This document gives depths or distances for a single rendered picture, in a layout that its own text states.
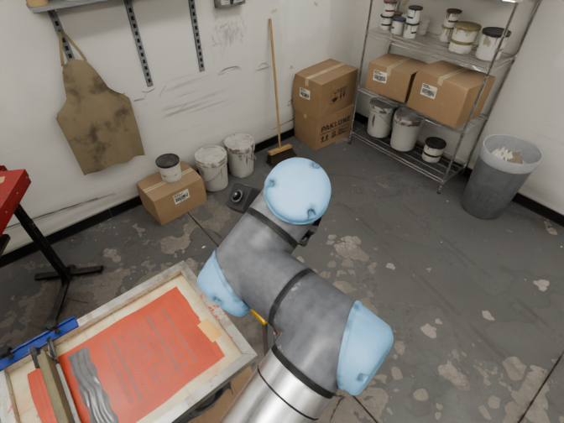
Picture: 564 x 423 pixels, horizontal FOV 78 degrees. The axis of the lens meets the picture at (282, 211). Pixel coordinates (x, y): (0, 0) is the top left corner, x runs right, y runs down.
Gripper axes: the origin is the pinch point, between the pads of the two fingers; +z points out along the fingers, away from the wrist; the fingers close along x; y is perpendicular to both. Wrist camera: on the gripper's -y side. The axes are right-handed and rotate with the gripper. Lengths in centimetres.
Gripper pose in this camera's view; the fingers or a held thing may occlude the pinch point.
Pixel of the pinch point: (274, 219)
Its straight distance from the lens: 72.6
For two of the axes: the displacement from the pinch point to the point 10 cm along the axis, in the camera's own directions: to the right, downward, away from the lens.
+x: 4.0, -9.0, 1.6
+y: 9.2, 4.0, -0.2
